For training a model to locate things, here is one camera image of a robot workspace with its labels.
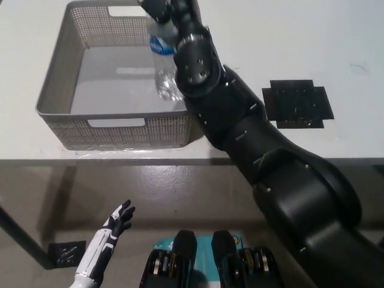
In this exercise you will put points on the grey perforated plastic basket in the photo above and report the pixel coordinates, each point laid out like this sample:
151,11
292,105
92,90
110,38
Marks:
120,90

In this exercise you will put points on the clear plastic water bottle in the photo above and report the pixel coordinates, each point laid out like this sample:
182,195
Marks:
165,87

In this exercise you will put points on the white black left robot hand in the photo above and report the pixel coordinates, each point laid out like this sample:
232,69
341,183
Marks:
105,240

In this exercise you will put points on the dark metal table leg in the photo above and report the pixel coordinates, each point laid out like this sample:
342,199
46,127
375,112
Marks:
27,237

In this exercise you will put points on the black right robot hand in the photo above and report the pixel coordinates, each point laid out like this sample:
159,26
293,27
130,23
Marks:
184,15

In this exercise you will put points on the black tape patch, cross-shaped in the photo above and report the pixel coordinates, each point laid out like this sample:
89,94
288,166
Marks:
297,103

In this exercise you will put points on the black tape patch, rectangular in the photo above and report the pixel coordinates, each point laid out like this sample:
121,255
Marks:
66,253

